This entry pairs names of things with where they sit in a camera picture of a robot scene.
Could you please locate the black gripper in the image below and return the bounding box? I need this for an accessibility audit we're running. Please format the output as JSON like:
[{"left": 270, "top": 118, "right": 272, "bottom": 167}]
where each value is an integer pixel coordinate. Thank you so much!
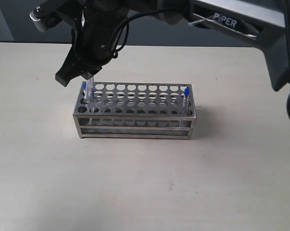
[{"left": 55, "top": 4, "right": 129, "bottom": 87}]

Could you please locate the blue-capped test tube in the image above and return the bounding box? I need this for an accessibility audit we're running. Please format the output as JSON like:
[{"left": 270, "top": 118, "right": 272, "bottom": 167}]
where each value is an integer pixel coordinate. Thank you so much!
[
  {"left": 82, "top": 83, "right": 88, "bottom": 103},
  {"left": 182, "top": 87, "right": 190, "bottom": 115},
  {"left": 86, "top": 77, "right": 94, "bottom": 103}
]

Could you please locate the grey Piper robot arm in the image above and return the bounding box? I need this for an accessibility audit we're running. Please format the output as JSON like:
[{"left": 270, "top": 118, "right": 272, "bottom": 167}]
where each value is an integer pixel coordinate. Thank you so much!
[{"left": 55, "top": 0, "right": 290, "bottom": 120}]

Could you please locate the stainless steel test tube rack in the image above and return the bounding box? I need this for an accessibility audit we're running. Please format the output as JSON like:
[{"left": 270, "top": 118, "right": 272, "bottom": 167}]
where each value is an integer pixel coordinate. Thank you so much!
[{"left": 73, "top": 82, "right": 197, "bottom": 140}]

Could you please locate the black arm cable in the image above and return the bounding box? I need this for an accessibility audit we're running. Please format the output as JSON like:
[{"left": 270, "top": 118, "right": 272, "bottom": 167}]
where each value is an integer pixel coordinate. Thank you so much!
[{"left": 106, "top": 6, "right": 191, "bottom": 60}]

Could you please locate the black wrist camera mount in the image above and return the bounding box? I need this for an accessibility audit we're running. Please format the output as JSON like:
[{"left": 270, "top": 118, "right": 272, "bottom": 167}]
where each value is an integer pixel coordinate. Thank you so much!
[{"left": 29, "top": 0, "right": 85, "bottom": 32}]

